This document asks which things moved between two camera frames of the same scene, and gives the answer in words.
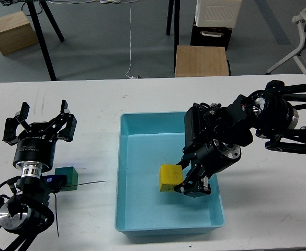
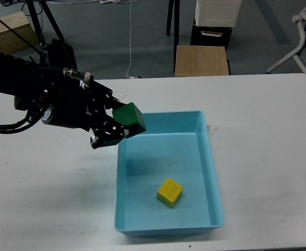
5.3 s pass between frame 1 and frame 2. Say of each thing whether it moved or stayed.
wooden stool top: stayed
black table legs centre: stayed
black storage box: stayed
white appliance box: stayed
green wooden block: moved
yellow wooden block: moved
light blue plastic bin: stayed
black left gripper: moved
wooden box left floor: stayed
